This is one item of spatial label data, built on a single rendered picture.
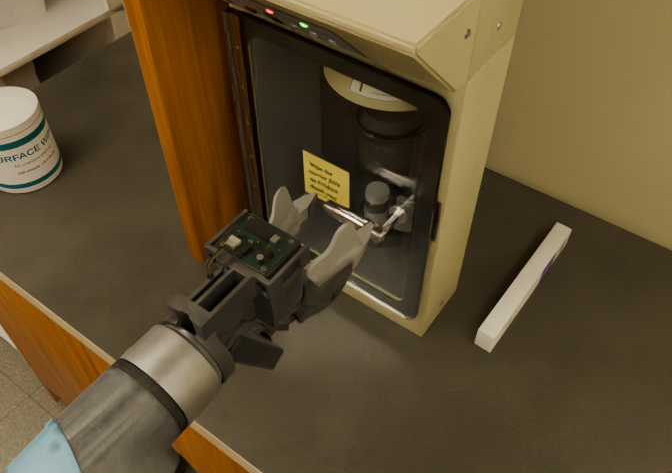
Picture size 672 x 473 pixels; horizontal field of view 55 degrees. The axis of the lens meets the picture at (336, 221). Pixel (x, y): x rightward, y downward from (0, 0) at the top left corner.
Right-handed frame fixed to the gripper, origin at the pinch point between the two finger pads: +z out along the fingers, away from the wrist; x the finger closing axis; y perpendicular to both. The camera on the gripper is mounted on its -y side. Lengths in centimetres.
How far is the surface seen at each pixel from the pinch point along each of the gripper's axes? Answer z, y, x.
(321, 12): 4.1, 19.5, 4.4
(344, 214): 9.1, -10.5, 5.3
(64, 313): -14, -37, 43
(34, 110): 7, -22, 69
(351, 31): 4.2, 18.8, 1.4
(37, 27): 38, -39, 119
